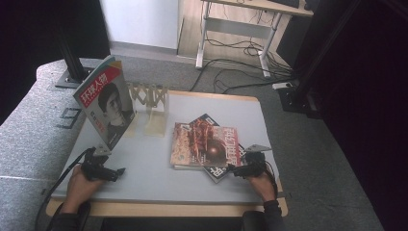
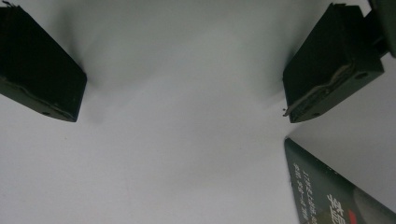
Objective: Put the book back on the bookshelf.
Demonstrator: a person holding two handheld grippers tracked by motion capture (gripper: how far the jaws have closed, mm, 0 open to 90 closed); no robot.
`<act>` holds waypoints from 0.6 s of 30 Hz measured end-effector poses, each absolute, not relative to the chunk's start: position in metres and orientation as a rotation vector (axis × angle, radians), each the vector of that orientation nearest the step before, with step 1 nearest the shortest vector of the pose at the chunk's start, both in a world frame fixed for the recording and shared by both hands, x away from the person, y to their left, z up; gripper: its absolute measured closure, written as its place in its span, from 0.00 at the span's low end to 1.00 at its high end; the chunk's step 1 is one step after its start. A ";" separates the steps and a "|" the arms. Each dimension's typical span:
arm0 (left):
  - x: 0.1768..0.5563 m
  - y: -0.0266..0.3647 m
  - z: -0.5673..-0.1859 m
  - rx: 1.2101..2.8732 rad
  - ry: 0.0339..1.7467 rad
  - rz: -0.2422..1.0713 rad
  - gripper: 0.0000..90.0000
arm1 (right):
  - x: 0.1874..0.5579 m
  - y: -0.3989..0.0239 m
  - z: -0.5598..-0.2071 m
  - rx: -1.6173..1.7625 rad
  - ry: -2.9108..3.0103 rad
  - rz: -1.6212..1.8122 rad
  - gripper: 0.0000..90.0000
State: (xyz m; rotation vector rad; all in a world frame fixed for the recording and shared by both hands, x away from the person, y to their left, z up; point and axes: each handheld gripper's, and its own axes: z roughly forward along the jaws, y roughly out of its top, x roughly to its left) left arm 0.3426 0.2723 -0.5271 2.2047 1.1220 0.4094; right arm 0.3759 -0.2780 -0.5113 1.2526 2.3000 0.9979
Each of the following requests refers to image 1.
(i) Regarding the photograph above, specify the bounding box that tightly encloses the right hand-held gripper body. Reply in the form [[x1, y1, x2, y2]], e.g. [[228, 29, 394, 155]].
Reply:
[[239, 143, 273, 180]]

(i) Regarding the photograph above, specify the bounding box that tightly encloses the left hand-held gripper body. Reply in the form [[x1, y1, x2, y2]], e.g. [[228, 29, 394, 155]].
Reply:
[[80, 144, 120, 183]]

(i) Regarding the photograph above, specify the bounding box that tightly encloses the dark blue cover magazine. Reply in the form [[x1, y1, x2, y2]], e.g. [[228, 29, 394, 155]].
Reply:
[[188, 113, 247, 185]]

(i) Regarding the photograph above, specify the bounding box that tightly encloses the red-brown cover magazine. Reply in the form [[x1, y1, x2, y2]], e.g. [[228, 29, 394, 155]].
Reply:
[[169, 120, 242, 169]]

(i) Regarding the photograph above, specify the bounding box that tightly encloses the portrait cover magazine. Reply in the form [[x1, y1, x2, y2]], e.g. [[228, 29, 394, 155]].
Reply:
[[72, 55, 138, 152]]

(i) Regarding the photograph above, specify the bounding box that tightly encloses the beige expandable book rack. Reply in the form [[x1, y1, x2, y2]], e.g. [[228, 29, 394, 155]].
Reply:
[[123, 81, 169, 139]]

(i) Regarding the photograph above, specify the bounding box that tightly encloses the person's right hand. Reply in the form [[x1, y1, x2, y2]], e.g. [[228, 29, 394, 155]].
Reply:
[[245, 171, 277, 203]]

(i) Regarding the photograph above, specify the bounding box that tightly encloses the person's left hand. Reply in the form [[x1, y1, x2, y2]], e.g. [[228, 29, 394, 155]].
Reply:
[[60, 165, 104, 215]]

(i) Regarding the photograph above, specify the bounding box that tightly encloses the light grey table mat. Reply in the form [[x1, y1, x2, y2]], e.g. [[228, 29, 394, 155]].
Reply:
[[51, 92, 280, 205]]

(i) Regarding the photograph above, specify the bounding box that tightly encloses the light wooden table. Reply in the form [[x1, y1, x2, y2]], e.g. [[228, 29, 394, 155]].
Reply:
[[45, 90, 289, 218]]

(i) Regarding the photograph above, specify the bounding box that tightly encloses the black metal stand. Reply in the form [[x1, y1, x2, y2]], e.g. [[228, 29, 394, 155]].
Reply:
[[277, 0, 364, 120], [55, 25, 97, 90]]

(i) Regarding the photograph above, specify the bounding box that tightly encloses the white power strip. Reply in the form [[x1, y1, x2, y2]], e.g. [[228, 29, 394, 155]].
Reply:
[[271, 81, 294, 90]]

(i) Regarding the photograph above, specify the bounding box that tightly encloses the black curtain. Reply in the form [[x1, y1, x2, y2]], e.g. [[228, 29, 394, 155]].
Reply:
[[0, 0, 112, 127], [275, 0, 408, 231]]

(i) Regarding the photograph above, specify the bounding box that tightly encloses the wooden desk with white legs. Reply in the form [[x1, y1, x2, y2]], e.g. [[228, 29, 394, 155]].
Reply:
[[195, 0, 315, 79]]

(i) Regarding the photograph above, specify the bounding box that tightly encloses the black keyboard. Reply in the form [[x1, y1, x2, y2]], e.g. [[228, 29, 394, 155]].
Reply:
[[268, 0, 301, 9]]

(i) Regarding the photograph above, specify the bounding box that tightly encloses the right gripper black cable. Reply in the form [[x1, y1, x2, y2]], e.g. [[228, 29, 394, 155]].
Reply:
[[264, 160, 279, 195]]

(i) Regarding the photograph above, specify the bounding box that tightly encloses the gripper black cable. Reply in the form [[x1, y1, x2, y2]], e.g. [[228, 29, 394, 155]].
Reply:
[[264, 160, 279, 195], [33, 146, 97, 231]]

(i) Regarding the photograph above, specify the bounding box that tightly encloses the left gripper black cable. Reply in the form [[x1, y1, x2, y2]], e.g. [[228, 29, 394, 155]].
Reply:
[[33, 146, 97, 231]]

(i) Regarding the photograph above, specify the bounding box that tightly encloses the black floor cable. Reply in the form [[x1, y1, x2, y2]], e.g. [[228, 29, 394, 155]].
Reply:
[[213, 68, 297, 95], [189, 57, 294, 93]]

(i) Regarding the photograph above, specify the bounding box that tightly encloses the black hanging cable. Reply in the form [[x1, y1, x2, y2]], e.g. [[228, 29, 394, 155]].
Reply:
[[205, 38, 269, 58]]

